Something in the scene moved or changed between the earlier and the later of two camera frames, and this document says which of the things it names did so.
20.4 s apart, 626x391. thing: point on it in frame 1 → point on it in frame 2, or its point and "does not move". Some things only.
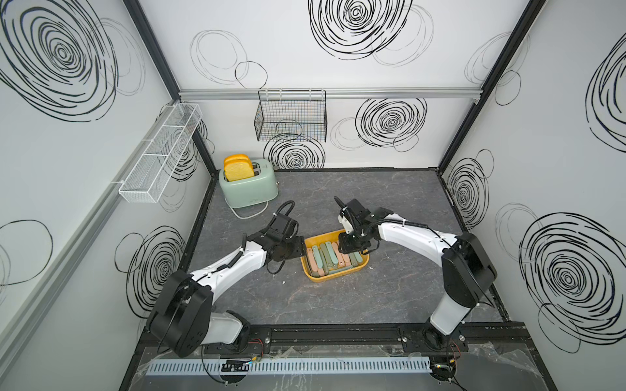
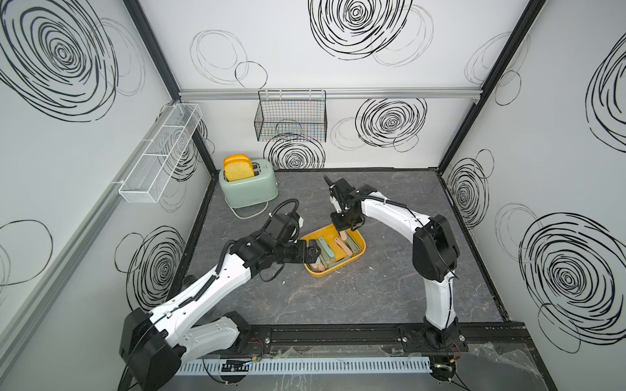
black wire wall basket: (297, 116) does not move
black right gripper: (344, 247) → (338, 225)
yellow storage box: (332, 237) → (337, 248)
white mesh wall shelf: (156, 158) does not move
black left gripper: (298, 247) does not move
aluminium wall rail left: (8, 331) does not move
